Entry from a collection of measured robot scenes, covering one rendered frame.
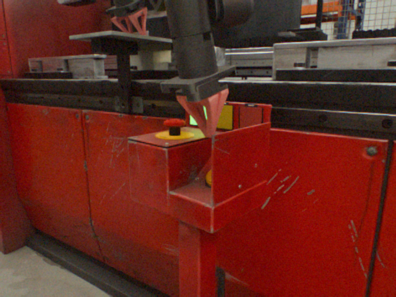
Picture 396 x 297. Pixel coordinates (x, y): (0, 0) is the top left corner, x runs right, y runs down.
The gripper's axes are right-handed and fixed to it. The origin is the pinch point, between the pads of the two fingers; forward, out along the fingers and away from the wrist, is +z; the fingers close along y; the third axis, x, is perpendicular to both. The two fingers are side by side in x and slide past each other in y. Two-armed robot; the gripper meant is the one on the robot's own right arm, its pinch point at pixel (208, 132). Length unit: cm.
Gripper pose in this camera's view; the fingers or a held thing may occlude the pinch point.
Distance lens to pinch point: 48.4
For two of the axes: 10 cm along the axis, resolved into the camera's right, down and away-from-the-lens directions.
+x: -7.4, -1.5, 6.5
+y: 6.5, -4.1, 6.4
